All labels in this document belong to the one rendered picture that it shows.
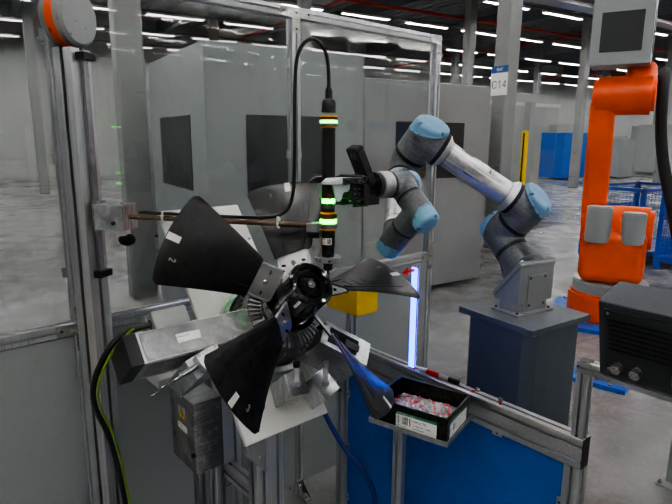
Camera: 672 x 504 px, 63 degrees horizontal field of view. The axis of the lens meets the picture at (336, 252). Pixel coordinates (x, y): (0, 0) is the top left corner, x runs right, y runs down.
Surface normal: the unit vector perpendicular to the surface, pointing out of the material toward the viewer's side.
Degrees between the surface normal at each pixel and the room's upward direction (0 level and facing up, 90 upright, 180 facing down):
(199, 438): 90
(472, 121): 90
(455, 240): 90
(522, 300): 90
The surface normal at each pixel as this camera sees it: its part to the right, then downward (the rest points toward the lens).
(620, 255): -0.51, 0.17
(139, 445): 0.66, 0.16
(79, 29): 0.97, 0.06
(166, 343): 0.51, -0.51
